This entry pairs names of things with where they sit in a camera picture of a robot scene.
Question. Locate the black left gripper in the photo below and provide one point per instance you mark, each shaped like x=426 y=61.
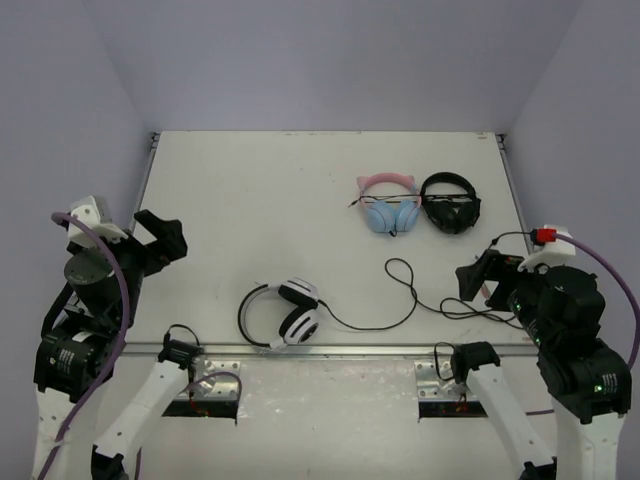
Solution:
x=151 y=250

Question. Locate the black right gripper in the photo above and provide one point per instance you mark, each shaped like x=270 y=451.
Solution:
x=492 y=265

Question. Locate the white black headphones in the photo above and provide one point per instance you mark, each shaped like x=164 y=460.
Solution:
x=298 y=326

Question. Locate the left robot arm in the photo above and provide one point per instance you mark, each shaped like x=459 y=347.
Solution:
x=83 y=335

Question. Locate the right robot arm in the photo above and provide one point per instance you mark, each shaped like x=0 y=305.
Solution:
x=589 y=383

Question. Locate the pink blue cat headphones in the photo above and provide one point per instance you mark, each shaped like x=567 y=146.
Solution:
x=393 y=215

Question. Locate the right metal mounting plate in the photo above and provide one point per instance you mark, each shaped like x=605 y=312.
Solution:
x=432 y=386

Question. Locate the metal mounting plate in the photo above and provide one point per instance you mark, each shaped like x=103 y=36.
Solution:
x=432 y=386
x=216 y=379

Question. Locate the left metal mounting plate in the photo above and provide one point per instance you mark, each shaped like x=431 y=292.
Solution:
x=216 y=379

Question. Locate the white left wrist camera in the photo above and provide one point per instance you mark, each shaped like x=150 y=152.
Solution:
x=94 y=213

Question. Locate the aluminium table edge rail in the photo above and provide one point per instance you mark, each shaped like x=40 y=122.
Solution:
x=325 y=351

